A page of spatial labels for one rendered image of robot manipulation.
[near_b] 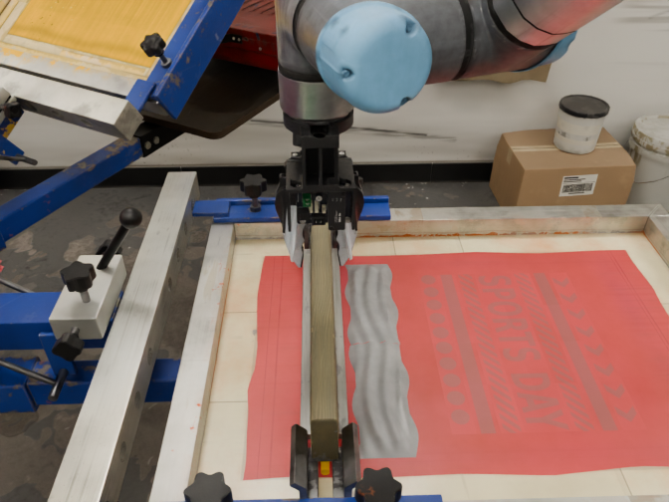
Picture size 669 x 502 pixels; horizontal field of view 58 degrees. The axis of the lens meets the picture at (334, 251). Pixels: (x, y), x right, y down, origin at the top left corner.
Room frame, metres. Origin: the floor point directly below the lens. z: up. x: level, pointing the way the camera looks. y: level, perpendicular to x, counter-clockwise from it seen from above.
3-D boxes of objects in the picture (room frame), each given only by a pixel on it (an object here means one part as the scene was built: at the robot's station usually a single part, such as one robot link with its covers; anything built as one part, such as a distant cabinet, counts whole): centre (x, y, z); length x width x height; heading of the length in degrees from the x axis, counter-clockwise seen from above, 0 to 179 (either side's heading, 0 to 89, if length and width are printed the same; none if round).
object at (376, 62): (0.48, -0.04, 1.42); 0.11 x 0.11 x 0.08; 21
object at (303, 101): (0.57, 0.01, 1.34); 0.08 x 0.08 x 0.05
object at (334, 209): (0.56, 0.02, 1.26); 0.09 x 0.08 x 0.12; 3
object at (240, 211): (0.87, 0.05, 0.98); 0.30 x 0.05 x 0.07; 92
